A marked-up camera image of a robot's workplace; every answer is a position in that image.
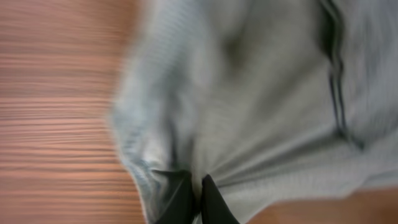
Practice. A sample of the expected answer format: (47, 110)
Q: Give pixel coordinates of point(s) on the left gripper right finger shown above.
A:
(214, 209)

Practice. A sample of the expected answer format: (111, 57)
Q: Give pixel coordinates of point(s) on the light blue t-shirt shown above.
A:
(275, 100)

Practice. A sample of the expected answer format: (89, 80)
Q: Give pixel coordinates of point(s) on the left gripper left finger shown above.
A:
(173, 198)

